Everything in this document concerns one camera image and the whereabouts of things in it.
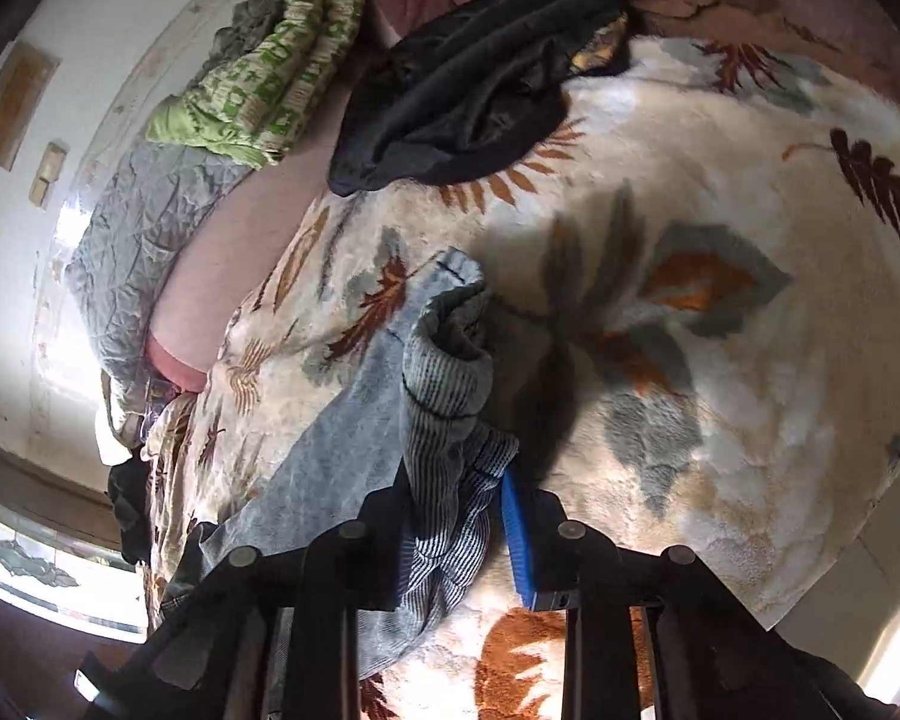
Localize grey-blue quilt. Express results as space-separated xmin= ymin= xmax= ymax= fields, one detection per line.
xmin=64 ymin=141 xmax=254 ymax=421

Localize wall picture frame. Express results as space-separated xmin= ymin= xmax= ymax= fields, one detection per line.
xmin=0 ymin=41 xmax=62 ymax=167

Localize blue denim pants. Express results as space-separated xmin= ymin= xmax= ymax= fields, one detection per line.
xmin=157 ymin=246 xmax=522 ymax=683

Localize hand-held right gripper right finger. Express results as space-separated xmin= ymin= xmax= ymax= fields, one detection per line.
xmin=499 ymin=463 xmax=833 ymax=720

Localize white floral pillow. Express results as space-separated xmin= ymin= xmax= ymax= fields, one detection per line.
xmin=97 ymin=371 xmax=151 ymax=466

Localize clear plastic packaging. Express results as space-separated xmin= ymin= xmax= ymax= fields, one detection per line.
xmin=139 ymin=375 xmax=182 ymax=428

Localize black cloth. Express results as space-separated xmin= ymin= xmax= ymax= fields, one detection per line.
xmin=105 ymin=457 xmax=155 ymax=567

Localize large black garment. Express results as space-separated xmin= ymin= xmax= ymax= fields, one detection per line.
xmin=328 ymin=0 xmax=632 ymax=198

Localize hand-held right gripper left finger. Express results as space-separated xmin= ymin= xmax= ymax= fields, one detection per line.
xmin=75 ymin=491 xmax=421 ymax=720

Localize wall switch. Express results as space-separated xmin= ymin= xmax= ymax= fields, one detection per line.
xmin=28 ymin=141 xmax=71 ymax=209

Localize grey crumpled cloth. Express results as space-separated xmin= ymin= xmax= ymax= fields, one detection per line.
xmin=206 ymin=0 xmax=287 ymax=77

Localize leaf-print fleece blanket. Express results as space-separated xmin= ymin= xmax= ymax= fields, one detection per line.
xmin=141 ymin=30 xmax=900 ymax=720

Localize green patterned blanket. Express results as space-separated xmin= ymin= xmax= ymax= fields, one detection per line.
xmin=146 ymin=0 xmax=368 ymax=170

